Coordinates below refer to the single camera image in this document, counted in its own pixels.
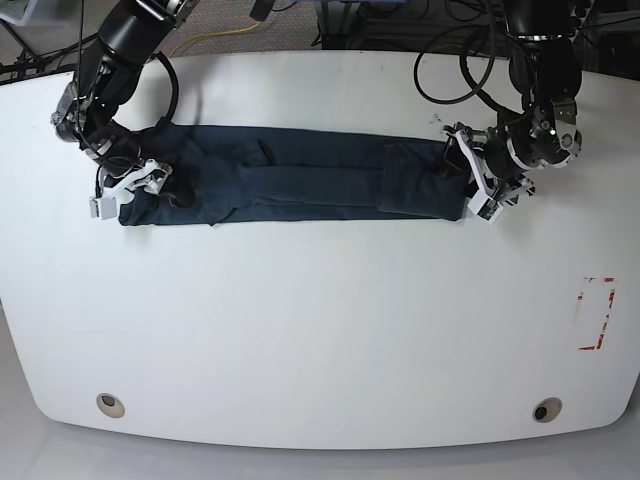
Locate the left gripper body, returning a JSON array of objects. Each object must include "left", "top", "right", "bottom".
[{"left": 474, "top": 127, "right": 524, "bottom": 193}]

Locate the red tape marking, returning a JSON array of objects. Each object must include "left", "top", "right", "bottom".
[{"left": 573, "top": 277, "right": 616, "bottom": 351}]

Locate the right table grommet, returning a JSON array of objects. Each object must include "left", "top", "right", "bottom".
[{"left": 532, "top": 397, "right": 563, "bottom": 423}]

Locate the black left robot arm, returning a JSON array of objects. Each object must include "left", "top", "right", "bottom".
[{"left": 434, "top": 1, "right": 582, "bottom": 206}]

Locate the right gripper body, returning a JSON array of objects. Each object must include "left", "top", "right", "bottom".
[{"left": 97, "top": 127, "right": 173, "bottom": 185}]

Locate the dark teal T-shirt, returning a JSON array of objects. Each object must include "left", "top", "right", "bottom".
[{"left": 119, "top": 125, "right": 466, "bottom": 226}]

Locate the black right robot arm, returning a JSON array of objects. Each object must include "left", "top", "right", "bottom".
[{"left": 51, "top": 1, "right": 197, "bottom": 219}]

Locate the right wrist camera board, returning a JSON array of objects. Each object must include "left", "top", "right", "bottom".
[{"left": 89, "top": 197, "right": 119, "bottom": 220}]

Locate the yellow cable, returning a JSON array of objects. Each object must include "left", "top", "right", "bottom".
[{"left": 172, "top": 14, "right": 264, "bottom": 59}]

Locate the table grommet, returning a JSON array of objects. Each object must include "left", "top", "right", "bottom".
[
  {"left": 96, "top": 393, "right": 125, "bottom": 419},
  {"left": 532, "top": 397, "right": 563, "bottom": 423}
]

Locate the left table grommet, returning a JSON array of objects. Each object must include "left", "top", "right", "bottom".
[{"left": 96, "top": 393, "right": 125, "bottom": 419}]

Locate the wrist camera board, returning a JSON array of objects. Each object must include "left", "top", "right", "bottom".
[
  {"left": 467, "top": 197, "right": 504, "bottom": 224},
  {"left": 89, "top": 197, "right": 119, "bottom": 220}
]

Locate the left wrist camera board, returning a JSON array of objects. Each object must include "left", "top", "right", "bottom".
[{"left": 467, "top": 197, "right": 504, "bottom": 224}]

